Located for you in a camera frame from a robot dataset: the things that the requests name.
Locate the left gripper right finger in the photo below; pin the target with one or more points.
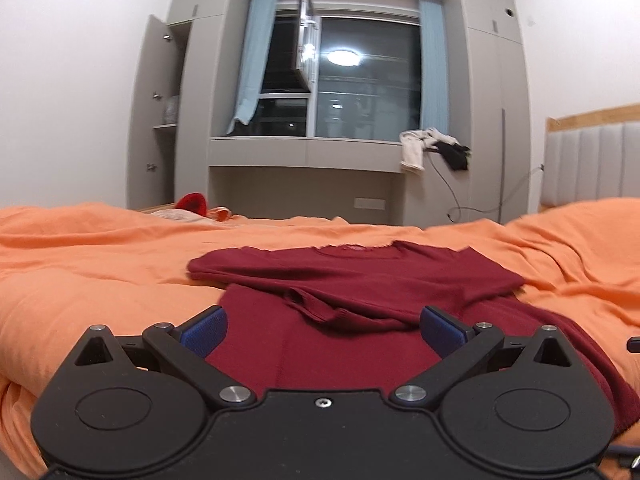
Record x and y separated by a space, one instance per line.
485 364

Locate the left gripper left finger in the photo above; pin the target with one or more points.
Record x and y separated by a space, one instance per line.
164 367

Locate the dark red knit shirt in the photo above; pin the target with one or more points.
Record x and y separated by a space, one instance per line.
347 317

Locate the pink patterned bed sheet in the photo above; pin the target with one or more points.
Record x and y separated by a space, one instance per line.
219 214

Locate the orange bed blanket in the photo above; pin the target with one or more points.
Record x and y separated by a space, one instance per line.
65 268

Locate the red plush item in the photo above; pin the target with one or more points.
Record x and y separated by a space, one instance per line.
195 203

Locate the grey padded headboard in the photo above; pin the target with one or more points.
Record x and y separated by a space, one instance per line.
591 156

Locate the black garment on ledge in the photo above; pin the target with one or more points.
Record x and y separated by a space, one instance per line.
455 156

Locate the grey built-in wardrobe unit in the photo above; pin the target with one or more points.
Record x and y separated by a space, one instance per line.
334 151

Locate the white garment on ledge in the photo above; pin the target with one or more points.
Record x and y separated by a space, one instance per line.
414 143

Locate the clear bag in wardrobe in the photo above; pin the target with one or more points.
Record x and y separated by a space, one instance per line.
171 110

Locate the light blue right curtain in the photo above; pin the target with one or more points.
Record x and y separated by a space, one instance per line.
434 66

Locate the light blue curtain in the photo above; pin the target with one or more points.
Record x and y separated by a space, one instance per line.
434 66
257 41

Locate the open window sash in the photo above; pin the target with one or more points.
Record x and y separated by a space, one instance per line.
306 45

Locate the light blue left curtain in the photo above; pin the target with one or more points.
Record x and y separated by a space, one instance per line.
257 41

